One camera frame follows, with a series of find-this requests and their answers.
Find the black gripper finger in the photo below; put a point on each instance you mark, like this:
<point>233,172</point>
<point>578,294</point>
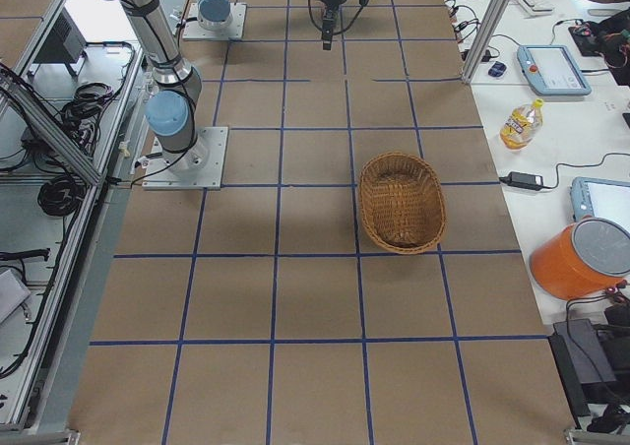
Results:
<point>329,23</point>

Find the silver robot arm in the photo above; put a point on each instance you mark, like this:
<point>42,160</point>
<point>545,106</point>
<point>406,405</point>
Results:
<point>213,14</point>
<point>171,111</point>

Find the woven wicker basket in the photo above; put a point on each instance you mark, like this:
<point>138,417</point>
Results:
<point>401,203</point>

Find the small dark blue pouch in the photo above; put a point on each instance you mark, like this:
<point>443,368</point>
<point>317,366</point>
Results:
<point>497,70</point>

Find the orange juice bottle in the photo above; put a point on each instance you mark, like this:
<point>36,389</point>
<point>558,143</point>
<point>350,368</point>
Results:
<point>522,124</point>

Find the blue teach pendant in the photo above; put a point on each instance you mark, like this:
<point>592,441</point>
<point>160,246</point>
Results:
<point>600,198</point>
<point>551,70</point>

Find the black power adapter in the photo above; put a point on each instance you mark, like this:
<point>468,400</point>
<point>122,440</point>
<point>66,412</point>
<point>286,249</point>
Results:
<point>522,180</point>

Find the orange bucket with lid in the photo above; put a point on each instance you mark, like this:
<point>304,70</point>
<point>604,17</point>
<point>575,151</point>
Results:
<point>585,257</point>

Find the black box device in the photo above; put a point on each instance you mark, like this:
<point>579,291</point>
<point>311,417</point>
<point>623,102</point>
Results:
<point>593,364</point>

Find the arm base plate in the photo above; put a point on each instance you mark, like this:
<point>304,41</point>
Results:
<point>197,28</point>
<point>201,167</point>

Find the aluminium frame post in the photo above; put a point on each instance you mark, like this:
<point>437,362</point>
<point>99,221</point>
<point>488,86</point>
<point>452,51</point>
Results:
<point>489,22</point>

